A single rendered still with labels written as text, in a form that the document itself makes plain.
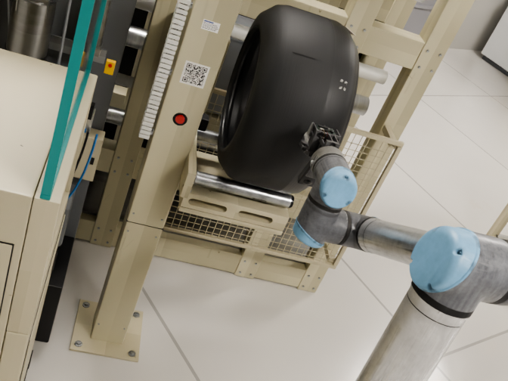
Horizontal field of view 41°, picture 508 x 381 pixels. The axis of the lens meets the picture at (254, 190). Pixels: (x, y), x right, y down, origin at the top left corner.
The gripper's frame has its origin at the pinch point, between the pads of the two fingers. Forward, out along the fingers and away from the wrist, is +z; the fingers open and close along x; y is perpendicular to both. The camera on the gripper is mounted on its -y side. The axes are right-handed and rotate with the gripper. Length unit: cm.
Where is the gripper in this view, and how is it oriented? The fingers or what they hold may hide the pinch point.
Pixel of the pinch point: (310, 136)
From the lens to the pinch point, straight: 193.6
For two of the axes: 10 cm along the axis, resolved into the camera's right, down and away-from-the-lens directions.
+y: 3.2, -8.4, -4.3
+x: -9.4, -2.4, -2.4
